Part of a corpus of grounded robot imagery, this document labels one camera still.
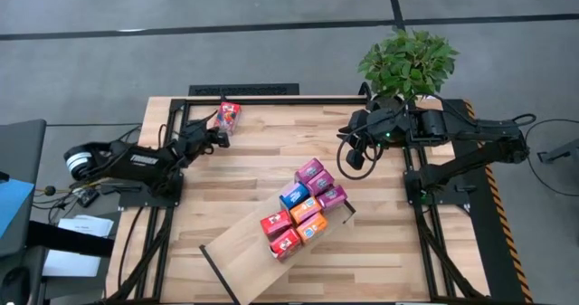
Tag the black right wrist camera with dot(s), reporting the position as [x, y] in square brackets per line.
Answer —
[355, 159]

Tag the blue panel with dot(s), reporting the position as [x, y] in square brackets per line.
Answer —
[13, 205]

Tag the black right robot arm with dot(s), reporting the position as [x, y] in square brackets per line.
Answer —
[475, 142]

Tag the black round knob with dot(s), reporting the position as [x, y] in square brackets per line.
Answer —
[50, 190]

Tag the wooden shelf with black legs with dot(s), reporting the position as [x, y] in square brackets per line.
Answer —
[244, 269]

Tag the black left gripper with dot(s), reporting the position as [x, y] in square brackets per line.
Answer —
[194, 140]

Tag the grey stand foot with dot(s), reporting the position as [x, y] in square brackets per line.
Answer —
[563, 152]

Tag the black metal table frame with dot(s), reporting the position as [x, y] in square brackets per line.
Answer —
[271, 101]

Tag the red Froot Loops cereal box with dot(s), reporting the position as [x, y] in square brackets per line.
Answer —
[228, 117]
[285, 244]
[276, 223]

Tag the purple Raisin Bran cereal box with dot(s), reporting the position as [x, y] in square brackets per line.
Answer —
[332, 197]
[321, 182]
[310, 170]

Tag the white plant pot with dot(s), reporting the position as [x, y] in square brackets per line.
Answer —
[384, 102]

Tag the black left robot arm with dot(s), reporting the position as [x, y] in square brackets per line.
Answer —
[135, 162]

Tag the black hazard-striped floor mat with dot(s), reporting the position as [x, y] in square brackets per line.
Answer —
[479, 250]

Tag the black power adapter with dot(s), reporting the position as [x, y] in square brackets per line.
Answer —
[88, 197]

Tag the black flat bar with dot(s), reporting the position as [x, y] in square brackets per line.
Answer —
[68, 244]

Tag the blue Frosted Flakes cereal box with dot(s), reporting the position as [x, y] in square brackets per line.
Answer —
[294, 195]

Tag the green leafy plant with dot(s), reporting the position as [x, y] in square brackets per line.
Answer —
[407, 65]

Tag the orange Mini Wheats cereal box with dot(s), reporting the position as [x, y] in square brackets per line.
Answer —
[306, 210]
[312, 228]

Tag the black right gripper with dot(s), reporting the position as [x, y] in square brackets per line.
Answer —
[389, 124]

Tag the white paper sheet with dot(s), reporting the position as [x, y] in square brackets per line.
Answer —
[72, 264]
[86, 225]

